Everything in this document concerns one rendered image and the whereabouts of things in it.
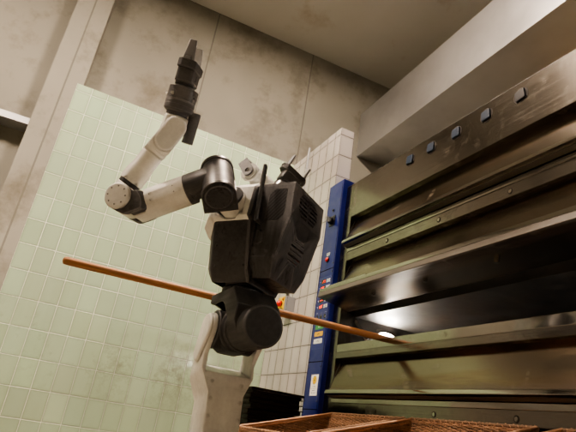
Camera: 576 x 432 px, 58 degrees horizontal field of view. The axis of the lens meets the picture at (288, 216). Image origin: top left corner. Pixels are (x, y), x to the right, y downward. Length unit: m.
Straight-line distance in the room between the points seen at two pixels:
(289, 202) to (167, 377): 2.01
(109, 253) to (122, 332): 0.48
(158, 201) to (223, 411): 0.60
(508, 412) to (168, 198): 1.23
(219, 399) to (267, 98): 4.73
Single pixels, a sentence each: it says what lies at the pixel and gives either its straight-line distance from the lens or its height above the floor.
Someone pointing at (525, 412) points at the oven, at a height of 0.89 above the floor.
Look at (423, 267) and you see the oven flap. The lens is 2.05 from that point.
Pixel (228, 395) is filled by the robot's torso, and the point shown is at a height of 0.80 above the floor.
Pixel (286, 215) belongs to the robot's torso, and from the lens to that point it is 1.46.
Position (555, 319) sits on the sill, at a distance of 1.78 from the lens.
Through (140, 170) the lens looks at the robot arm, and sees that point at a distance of 1.56.
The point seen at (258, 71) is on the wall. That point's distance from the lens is 6.05.
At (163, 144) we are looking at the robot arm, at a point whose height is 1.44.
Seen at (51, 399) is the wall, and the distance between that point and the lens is 3.19.
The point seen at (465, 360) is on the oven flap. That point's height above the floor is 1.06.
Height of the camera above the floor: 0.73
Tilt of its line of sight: 23 degrees up
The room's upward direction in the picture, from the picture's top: 9 degrees clockwise
